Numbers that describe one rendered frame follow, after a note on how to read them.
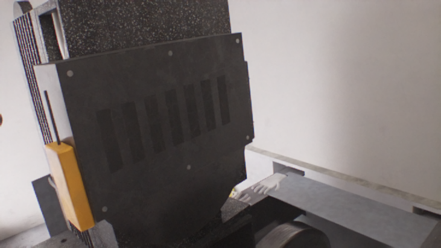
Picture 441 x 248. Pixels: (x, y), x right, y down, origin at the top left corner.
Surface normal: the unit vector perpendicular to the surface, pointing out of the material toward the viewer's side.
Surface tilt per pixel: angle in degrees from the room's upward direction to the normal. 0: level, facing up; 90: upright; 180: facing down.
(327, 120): 90
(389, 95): 90
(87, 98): 90
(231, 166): 90
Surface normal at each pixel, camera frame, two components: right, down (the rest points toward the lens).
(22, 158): 0.62, 0.16
